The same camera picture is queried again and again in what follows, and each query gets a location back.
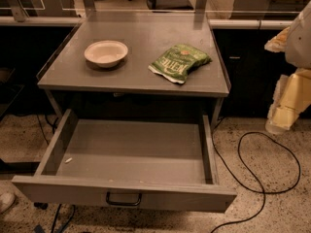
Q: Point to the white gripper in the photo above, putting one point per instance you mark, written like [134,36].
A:
[299,46]

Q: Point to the green jalapeno chip bag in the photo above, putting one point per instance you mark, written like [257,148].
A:
[175,63]

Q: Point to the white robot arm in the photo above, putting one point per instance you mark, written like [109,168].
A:
[298,48]

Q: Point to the open grey top drawer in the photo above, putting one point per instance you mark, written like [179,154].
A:
[172,164]

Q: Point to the grey cabinet table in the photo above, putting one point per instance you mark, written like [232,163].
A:
[147,36]

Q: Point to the white paper bowl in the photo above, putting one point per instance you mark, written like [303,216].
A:
[106,54]

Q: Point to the white shoe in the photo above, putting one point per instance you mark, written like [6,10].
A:
[6,201]

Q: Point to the white horizontal rail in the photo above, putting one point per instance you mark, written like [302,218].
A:
[249,24]

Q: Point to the black drawer handle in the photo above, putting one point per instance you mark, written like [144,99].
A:
[123,199]

